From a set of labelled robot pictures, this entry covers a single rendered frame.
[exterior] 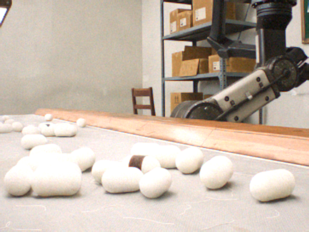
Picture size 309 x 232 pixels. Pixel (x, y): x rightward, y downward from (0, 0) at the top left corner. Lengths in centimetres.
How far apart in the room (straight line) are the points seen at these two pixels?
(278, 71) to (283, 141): 70
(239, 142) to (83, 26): 496
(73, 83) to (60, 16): 97
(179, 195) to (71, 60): 500
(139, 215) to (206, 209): 4
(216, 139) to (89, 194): 25
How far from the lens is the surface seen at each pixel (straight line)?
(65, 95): 519
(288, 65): 112
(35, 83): 513
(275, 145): 40
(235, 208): 23
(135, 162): 30
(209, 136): 49
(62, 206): 24
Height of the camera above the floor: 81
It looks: 3 degrees down
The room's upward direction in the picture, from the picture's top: 1 degrees counter-clockwise
